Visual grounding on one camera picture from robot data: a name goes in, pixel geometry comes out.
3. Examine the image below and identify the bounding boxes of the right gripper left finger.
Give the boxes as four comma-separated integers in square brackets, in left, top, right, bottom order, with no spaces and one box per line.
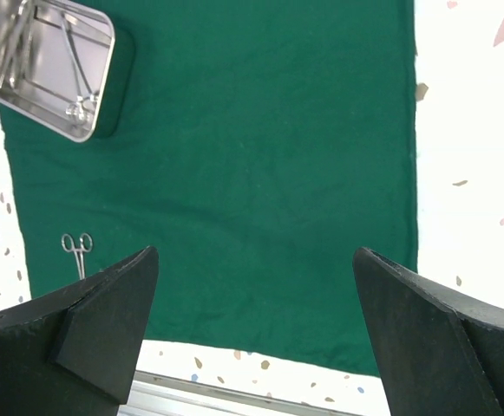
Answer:
[0,246,159,416]

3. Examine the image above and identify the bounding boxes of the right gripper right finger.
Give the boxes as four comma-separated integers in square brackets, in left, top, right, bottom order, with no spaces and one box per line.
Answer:
[353,248,504,415]

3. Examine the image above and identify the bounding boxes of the small steel hemostat clamp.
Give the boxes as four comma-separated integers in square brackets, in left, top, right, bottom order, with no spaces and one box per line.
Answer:
[61,232,93,280]

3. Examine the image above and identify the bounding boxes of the long steel curved forceps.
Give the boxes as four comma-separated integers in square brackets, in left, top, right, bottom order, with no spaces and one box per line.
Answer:
[59,11,100,126]

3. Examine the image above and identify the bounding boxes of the dark green surgical cloth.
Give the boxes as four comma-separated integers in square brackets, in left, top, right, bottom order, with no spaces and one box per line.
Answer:
[0,1,417,375]

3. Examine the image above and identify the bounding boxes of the stainless steel instrument tray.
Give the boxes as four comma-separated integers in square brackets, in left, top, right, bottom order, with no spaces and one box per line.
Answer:
[0,1,131,143]

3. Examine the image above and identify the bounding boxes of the steel tweezers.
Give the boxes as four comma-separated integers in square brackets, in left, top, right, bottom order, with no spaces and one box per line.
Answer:
[0,0,35,88]

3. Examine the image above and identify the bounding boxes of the aluminium rail frame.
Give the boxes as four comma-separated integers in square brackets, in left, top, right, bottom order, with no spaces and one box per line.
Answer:
[118,371,345,416]

